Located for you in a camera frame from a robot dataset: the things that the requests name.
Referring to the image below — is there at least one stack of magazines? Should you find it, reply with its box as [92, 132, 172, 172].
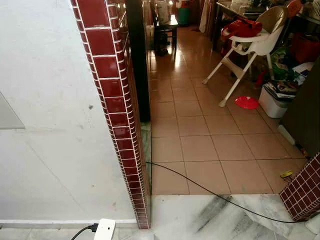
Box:
[263, 80, 299, 100]

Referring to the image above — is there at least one dark wooden stool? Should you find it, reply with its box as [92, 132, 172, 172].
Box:
[153, 14, 179, 56]

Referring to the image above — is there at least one orange round object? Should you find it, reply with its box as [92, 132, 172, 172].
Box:
[286, 0, 303, 18]

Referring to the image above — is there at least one white baby high chair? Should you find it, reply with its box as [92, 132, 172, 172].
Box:
[202, 6, 290, 108]

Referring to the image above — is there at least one red round plastic plate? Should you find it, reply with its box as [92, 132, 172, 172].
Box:
[235, 96, 260, 110]

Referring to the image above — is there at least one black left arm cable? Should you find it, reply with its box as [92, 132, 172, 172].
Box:
[71, 223, 99, 240]

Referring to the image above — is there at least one red bag with white trim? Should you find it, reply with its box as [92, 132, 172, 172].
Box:
[221, 19, 263, 41]

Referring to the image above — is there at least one white plastic storage bin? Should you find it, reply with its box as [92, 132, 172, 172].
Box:
[258, 83, 291, 119]

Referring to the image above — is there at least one dark door frame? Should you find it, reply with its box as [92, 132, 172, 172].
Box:
[126, 0, 152, 123]

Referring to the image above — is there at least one green patterned bag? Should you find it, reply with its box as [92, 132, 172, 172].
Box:
[270, 45, 297, 82]

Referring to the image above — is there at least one white woven basket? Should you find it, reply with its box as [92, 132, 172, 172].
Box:
[307, 0, 320, 20]

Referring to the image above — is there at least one large dark red bag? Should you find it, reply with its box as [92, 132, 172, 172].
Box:
[292, 34, 320, 64]

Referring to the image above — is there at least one dark brown cabinet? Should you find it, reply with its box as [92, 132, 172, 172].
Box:
[280, 60, 320, 158]

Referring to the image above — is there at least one green plastic bin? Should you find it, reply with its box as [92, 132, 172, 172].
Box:
[176, 5, 191, 27]

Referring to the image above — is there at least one long thin black floor cable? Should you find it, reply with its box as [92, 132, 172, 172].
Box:
[145, 161, 301, 224]

